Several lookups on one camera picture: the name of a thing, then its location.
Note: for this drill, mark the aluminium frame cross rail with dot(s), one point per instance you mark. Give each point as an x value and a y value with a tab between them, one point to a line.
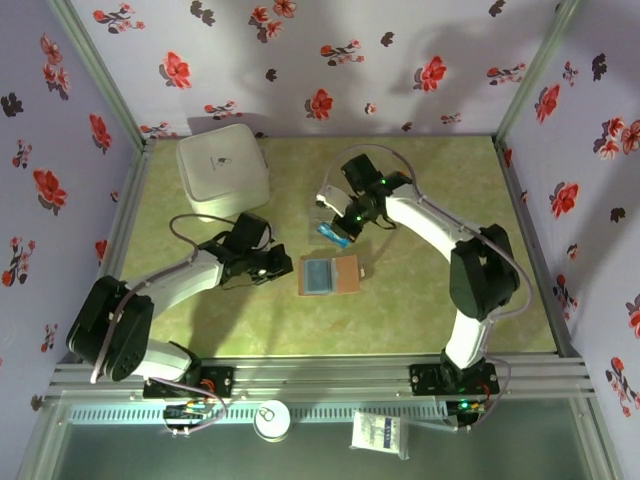
320	375

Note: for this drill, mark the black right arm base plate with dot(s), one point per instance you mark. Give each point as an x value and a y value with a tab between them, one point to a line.
425	380

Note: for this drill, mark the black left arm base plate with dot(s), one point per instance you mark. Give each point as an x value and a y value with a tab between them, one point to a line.
220	380

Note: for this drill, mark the perforated metal strip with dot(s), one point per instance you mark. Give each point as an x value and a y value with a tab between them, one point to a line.
325	414

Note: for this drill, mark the aluminium frame post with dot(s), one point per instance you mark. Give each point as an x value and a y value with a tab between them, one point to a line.
102	75
534	75

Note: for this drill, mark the brown leather card holder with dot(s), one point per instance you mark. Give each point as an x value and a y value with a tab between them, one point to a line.
345	280

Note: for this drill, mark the aluminium side rail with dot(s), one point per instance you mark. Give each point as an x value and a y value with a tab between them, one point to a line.
127	200
535	250

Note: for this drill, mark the white square lidded box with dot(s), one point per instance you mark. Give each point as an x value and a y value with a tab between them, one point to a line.
222	165

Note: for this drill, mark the aluminium frame leg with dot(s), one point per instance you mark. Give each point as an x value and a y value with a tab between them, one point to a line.
35	460
600	440

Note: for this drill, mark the white plastic packet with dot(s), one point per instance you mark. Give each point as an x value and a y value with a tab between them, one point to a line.
377	435

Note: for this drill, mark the blue plastic card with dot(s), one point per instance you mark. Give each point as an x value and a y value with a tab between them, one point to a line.
327	231

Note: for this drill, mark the silver tin can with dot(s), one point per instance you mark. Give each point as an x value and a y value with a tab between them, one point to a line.
272	422

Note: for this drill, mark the small controller circuit board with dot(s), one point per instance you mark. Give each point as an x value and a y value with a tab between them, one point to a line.
465	412
182	413

